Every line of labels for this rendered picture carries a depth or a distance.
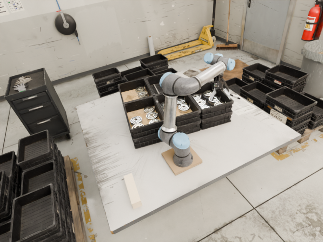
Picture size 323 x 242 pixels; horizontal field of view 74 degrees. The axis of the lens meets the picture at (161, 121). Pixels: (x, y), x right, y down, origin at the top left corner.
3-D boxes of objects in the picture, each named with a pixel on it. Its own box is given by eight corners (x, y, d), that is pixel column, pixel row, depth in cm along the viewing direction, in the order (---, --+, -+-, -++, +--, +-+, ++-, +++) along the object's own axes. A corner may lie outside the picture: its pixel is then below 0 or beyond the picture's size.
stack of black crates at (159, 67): (163, 76, 398) (160, 53, 370) (170, 83, 376) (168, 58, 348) (143, 83, 387) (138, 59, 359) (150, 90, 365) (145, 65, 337)
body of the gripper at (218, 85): (211, 90, 162) (210, 74, 163) (216, 91, 169) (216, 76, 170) (220, 88, 157) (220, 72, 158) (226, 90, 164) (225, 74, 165)
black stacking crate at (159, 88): (184, 98, 214) (183, 88, 207) (155, 105, 210) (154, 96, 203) (171, 80, 245) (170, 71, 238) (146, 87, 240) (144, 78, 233)
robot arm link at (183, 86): (185, 88, 123) (236, 54, 144) (172, 82, 130) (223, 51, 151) (187, 104, 131) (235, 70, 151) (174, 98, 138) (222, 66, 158)
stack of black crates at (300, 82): (301, 105, 288) (312, 74, 259) (282, 114, 279) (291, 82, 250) (275, 91, 319) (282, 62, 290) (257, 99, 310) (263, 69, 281)
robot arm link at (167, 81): (169, 150, 158) (174, 78, 130) (155, 140, 168) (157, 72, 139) (180, 144, 165) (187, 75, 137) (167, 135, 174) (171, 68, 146)
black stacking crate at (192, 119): (201, 121, 184) (201, 111, 176) (167, 131, 179) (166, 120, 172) (184, 98, 214) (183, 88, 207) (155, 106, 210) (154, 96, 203)
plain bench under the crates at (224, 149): (281, 186, 217) (301, 134, 174) (133, 271, 174) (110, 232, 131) (195, 108, 335) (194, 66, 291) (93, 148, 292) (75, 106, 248)
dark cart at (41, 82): (73, 139, 311) (45, 84, 255) (41, 151, 299) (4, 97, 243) (68, 117, 355) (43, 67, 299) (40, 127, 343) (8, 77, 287)
